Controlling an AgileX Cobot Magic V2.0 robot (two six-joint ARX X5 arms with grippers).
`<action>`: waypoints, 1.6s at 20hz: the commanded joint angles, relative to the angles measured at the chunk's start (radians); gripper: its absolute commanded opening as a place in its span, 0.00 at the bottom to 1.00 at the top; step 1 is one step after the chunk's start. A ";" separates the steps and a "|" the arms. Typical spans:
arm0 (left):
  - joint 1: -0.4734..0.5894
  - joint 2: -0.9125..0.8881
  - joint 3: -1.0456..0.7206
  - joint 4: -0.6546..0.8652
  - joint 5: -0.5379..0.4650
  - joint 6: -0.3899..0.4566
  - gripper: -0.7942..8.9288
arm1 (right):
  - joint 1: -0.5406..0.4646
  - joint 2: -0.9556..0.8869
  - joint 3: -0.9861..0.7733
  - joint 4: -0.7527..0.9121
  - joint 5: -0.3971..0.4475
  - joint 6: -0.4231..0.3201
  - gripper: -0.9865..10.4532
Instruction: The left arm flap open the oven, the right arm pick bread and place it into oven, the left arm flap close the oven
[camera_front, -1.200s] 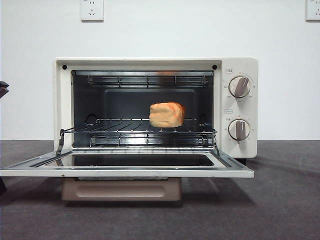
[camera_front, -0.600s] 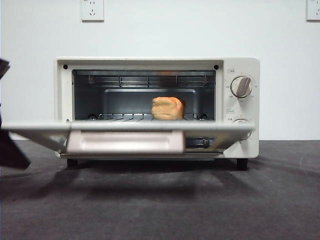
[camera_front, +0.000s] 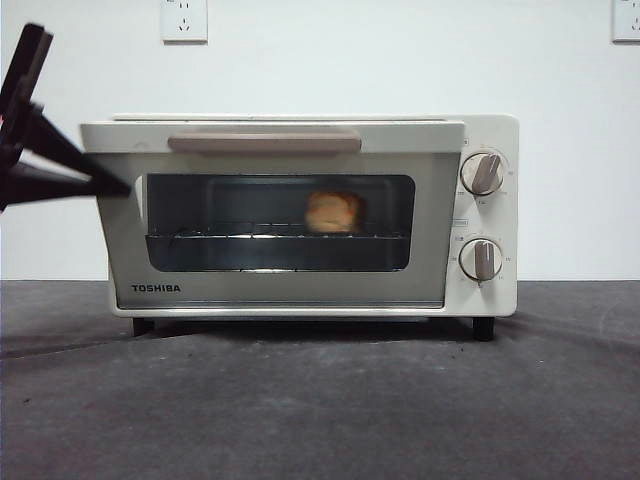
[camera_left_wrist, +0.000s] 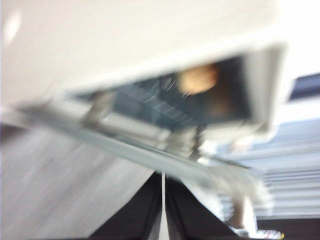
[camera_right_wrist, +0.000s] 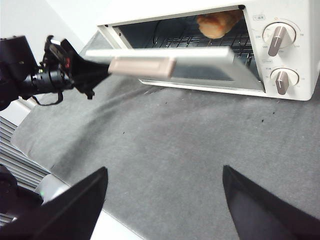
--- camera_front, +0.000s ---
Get cream Toshiba toaster oven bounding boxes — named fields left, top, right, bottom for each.
left=79, top=112, right=520, bottom=342

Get orange-brown bread roll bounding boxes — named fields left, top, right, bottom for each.
left=304, top=190, right=367, bottom=235

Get cream temperature knob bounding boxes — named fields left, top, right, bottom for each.
left=459, top=152, right=506, bottom=196

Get cream timer knob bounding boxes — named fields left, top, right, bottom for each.
left=458, top=237, right=505, bottom=289

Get white wall socket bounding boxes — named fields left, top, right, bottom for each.
left=612, top=0, right=640, bottom=44
left=160, top=0, right=209, bottom=43

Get metal wire oven rack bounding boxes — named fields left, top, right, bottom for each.
left=144, top=221, right=411, bottom=242

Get glass oven door with handle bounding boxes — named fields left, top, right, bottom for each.
left=79, top=119, right=469, bottom=311

